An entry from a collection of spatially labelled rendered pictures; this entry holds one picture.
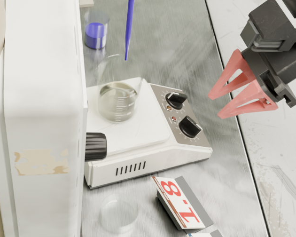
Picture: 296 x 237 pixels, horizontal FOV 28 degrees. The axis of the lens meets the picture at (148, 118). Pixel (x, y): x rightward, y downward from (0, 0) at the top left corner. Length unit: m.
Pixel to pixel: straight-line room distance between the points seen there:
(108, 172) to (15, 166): 0.62
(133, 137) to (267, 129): 0.27
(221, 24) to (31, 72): 0.94
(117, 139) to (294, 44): 0.27
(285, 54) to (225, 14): 0.40
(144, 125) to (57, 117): 0.64
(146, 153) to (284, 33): 0.26
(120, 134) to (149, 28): 0.32
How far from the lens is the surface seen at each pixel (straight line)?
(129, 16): 0.72
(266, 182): 0.94
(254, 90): 0.78
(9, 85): 0.21
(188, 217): 0.85
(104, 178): 0.85
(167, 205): 0.86
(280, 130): 1.00
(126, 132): 0.83
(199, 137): 0.91
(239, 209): 0.90
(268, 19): 0.73
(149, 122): 0.85
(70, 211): 0.26
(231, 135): 0.97
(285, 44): 0.75
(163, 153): 0.85
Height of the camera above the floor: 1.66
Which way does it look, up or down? 52 degrees down
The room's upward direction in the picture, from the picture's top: 11 degrees clockwise
